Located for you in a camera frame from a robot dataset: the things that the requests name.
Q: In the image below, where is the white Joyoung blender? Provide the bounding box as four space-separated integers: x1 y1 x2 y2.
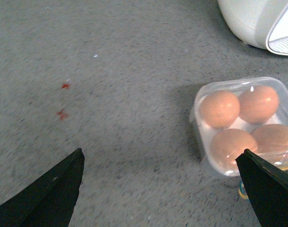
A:
218 0 288 56

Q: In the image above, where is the brown egg top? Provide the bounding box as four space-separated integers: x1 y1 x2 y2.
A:
238 85 280 124

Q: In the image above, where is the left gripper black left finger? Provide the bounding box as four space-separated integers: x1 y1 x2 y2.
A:
0 148 85 227

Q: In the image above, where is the brown egg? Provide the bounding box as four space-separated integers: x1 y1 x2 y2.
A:
199 90 240 129
238 85 280 124
251 124 288 153

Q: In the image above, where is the clear plastic egg box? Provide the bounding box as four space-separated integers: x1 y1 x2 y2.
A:
189 77 288 177

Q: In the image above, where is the brown egg hidden back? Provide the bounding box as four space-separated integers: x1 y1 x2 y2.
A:
210 129 258 175

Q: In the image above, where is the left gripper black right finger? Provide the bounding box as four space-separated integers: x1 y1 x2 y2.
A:
236 149 288 227

